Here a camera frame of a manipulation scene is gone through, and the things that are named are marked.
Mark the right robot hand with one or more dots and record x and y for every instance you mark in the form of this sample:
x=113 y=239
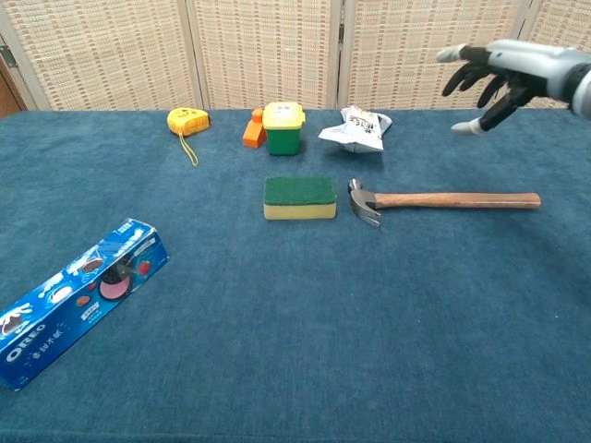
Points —
x=522 y=62

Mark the green and yellow sponge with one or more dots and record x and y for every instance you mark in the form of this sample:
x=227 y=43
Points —
x=299 y=199

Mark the white snack bag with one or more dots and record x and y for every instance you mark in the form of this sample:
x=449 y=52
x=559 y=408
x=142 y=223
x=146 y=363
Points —
x=355 y=134

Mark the woven folding screen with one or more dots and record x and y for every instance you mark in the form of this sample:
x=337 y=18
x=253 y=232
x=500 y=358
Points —
x=277 y=51

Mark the green bin with yellow lid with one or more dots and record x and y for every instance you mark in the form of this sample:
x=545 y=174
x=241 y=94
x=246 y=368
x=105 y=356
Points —
x=283 y=131

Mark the orange toy bottle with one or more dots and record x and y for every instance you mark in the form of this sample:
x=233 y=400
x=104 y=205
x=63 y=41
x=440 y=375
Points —
x=254 y=133

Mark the blue table cloth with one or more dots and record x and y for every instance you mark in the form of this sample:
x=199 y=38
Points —
x=295 y=300

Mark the yellow tape measure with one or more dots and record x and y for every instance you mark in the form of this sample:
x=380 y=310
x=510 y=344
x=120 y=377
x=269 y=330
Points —
x=187 y=121

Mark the blue Oreo cookie box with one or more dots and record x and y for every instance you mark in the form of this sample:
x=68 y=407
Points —
x=69 y=304

